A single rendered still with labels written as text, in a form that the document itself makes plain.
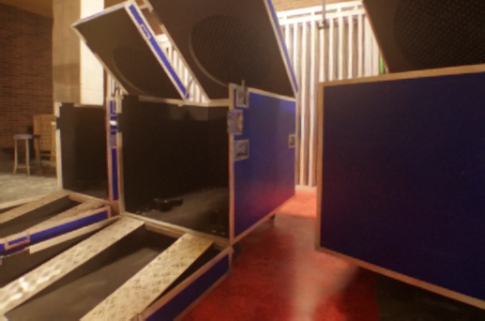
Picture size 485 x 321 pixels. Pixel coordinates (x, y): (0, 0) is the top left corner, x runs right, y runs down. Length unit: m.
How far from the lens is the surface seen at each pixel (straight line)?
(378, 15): 1.93
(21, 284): 1.64
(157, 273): 1.34
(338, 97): 1.24
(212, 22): 2.12
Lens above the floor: 0.77
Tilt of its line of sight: 3 degrees down
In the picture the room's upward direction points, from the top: straight up
